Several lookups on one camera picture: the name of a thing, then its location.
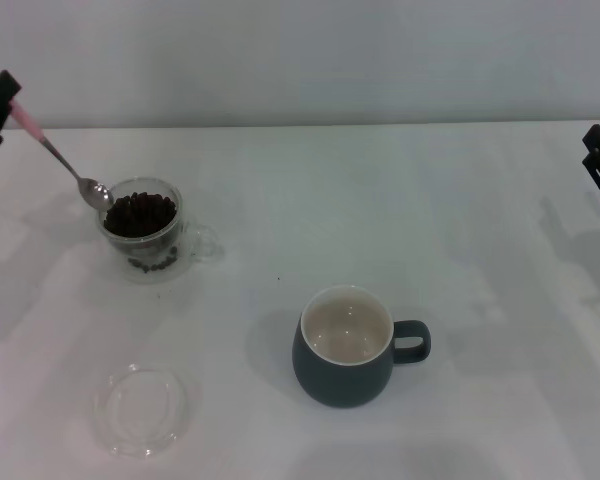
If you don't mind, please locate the clear glass saucer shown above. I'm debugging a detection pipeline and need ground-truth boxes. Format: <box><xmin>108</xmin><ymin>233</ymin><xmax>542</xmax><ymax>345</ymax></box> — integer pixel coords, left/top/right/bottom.
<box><xmin>91</xmin><ymin>363</ymin><xmax>192</xmax><ymax>447</ymax></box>

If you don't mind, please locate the pink-handled metal spoon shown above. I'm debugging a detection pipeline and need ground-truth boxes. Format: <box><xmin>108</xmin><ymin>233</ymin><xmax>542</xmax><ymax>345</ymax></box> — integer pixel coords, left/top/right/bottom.
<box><xmin>9</xmin><ymin>99</ymin><xmax>115</xmax><ymax>211</ymax></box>

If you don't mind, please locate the coffee beans pile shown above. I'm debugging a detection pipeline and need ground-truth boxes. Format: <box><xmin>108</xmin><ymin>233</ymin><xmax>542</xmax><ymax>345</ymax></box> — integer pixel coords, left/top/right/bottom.
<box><xmin>102</xmin><ymin>191</ymin><xmax>178</xmax><ymax>239</ymax></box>

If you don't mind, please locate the double-walled glass cup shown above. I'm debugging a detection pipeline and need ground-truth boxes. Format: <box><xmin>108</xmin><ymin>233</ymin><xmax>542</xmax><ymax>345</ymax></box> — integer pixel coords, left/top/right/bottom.
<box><xmin>95</xmin><ymin>176</ymin><xmax>226</xmax><ymax>286</ymax></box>

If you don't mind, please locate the dark teal ceramic mug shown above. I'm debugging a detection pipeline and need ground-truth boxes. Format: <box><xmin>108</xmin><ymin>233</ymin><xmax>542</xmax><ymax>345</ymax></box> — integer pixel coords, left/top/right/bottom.
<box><xmin>292</xmin><ymin>284</ymin><xmax>433</xmax><ymax>409</ymax></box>

